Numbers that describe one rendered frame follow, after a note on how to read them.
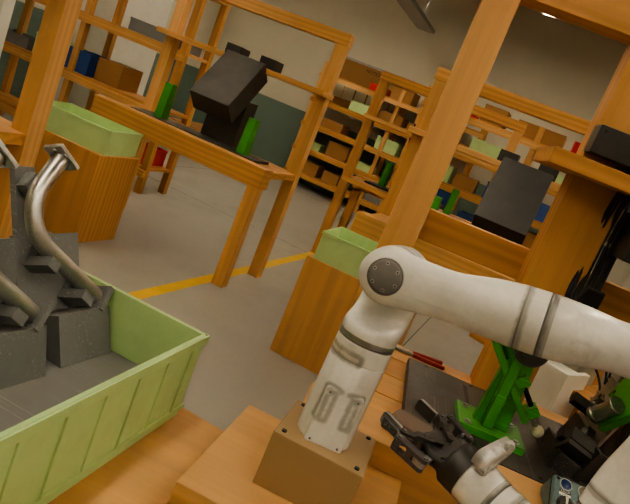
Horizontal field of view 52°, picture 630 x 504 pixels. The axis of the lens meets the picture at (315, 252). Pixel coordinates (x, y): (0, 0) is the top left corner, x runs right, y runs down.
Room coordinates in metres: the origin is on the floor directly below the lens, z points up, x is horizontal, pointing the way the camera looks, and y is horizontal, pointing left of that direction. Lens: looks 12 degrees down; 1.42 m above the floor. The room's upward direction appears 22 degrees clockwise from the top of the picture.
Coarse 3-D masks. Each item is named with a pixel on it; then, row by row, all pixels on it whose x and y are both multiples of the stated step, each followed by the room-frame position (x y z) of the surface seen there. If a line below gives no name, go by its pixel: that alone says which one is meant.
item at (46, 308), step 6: (42, 306) 0.98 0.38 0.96; (48, 306) 0.98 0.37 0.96; (54, 306) 0.99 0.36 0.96; (42, 312) 0.97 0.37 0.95; (48, 312) 0.98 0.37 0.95; (36, 318) 0.97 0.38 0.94; (42, 318) 0.97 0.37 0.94; (24, 324) 0.96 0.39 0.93; (30, 324) 0.96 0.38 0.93; (36, 324) 0.96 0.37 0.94; (42, 324) 0.97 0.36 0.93; (36, 330) 0.95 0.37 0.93
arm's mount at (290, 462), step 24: (288, 432) 0.92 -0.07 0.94; (360, 432) 1.03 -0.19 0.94; (264, 456) 0.91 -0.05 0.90; (288, 456) 0.90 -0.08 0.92; (312, 456) 0.89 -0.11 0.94; (336, 456) 0.91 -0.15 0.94; (360, 456) 0.94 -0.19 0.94; (264, 480) 0.90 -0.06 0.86; (288, 480) 0.90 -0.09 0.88; (312, 480) 0.89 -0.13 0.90; (336, 480) 0.89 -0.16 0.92; (360, 480) 0.88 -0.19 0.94
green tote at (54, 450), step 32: (128, 320) 1.15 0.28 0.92; (160, 320) 1.14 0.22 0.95; (128, 352) 1.15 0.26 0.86; (160, 352) 1.13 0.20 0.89; (192, 352) 1.07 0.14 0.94; (128, 384) 0.87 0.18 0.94; (160, 384) 0.99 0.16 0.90; (64, 416) 0.73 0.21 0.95; (96, 416) 0.82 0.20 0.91; (128, 416) 0.91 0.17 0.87; (160, 416) 1.04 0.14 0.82; (0, 448) 0.63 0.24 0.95; (32, 448) 0.69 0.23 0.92; (64, 448) 0.76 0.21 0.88; (96, 448) 0.85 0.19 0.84; (0, 480) 0.65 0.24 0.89; (32, 480) 0.71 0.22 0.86; (64, 480) 0.79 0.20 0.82
